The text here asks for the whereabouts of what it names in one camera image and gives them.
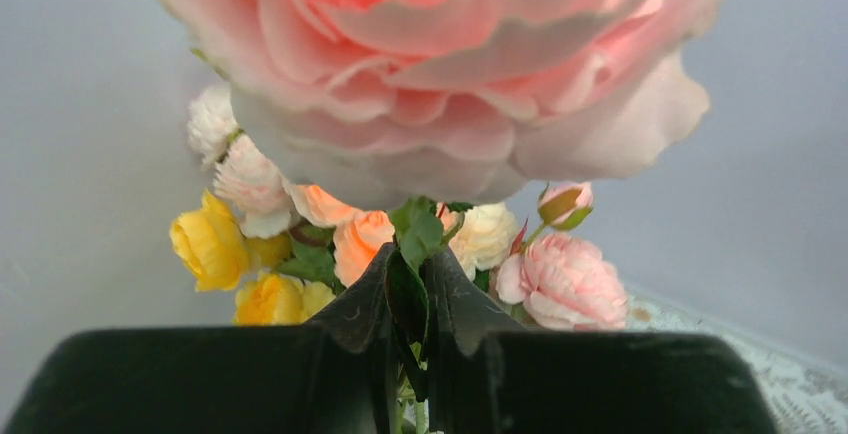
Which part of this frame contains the pink rose stem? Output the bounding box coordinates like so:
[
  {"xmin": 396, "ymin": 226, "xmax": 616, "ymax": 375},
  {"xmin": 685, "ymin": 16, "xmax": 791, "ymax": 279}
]
[{"xmin": 139, "ymin": 0, "xmax": 722, "ymax": 434}]

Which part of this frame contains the floral patterned table mat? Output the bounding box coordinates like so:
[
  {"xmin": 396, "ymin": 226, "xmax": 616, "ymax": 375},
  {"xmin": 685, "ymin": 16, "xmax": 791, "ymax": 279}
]
[{"xmin": 628, "ymin": 294, "xmax": 847, "ymax": 433}]

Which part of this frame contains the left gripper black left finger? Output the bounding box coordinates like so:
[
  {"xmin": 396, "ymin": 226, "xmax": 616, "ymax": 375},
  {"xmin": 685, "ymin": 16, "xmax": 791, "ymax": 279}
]
[{"xmin": 5, "ymin": 244, "xmax": 398, "ymax": 433}]

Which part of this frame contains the pastel rose bunch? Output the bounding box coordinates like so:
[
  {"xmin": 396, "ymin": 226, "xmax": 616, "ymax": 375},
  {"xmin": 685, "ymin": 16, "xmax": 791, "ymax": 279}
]
[{"xmin": 168, "ymin": 83, "xmax": 631, "ymax": 333}]

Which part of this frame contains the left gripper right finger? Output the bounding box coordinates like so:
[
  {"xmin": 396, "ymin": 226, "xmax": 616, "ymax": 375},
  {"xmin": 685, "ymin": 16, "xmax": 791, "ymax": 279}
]
[{"xmin": 423, "ymin": 251, "xmax": 776, "ymax": 433}]

